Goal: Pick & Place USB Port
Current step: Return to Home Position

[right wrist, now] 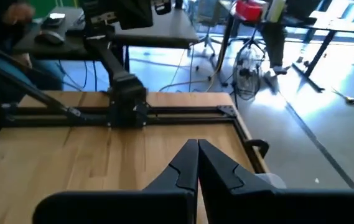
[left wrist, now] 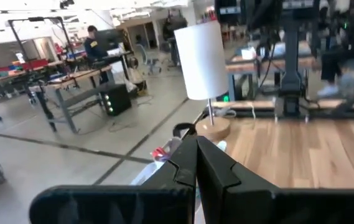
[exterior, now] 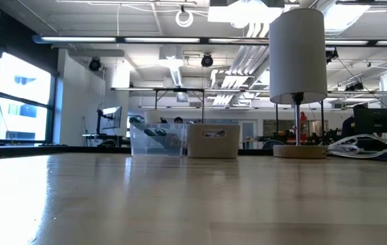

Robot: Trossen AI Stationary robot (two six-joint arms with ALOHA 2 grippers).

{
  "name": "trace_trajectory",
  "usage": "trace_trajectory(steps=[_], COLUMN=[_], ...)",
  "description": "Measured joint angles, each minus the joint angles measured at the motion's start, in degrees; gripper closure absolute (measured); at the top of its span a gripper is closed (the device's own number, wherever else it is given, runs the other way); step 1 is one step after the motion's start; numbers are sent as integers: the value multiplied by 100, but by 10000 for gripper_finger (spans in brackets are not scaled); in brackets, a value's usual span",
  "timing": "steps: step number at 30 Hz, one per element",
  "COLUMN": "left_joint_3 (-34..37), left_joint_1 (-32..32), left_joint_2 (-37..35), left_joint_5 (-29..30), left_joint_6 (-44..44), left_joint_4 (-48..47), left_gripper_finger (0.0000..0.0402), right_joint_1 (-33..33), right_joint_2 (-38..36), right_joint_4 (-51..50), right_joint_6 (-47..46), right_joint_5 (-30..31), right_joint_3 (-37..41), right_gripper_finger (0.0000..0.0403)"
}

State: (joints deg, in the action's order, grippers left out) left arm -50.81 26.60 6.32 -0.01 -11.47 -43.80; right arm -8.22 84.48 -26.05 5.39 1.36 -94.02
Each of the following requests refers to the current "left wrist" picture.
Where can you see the black computer tower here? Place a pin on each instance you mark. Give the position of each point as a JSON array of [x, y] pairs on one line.
[[119, 99]]

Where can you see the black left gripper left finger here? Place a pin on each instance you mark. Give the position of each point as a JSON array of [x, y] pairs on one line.
[[133, 205]]

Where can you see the clear plastic bin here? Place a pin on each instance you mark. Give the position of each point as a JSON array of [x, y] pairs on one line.
[[147, 174]]

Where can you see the person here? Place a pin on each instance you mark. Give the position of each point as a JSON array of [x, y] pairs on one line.
[[330, 65], [94, 46]]

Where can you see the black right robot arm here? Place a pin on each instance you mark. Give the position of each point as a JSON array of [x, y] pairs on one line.
[[291, 62]]

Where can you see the grey office chair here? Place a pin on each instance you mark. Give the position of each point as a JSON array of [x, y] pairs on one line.
[[147, 59]]

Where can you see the black aluminium table frame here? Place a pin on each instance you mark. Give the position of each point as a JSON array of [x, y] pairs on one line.
[[323, 112]]

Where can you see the black computer monitor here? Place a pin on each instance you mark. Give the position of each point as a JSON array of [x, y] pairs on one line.
[[109, 39]]

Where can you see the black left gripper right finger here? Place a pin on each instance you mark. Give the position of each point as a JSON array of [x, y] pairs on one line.
[[257, 205]]

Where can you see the black table clamp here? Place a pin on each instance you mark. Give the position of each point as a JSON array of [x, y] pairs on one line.
[[179, 128]]

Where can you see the white shade table lamp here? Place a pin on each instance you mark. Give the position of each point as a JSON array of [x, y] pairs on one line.
[[201, 59]]

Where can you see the black metal rig frame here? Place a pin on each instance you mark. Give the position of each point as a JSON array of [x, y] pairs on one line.
[[33, 19]]

